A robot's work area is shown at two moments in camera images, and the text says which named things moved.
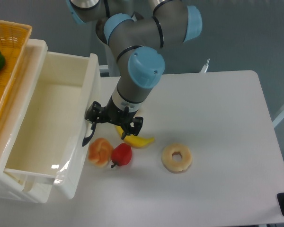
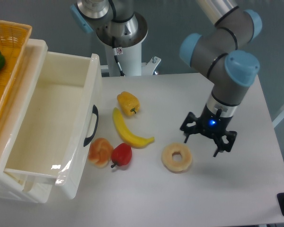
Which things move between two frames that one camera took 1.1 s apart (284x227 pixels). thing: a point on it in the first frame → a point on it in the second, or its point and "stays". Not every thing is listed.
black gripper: [96, 114] → [213, 125]
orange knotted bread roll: [100, 151] stays
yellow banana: [134, 140] stays
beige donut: [176, 167] stays
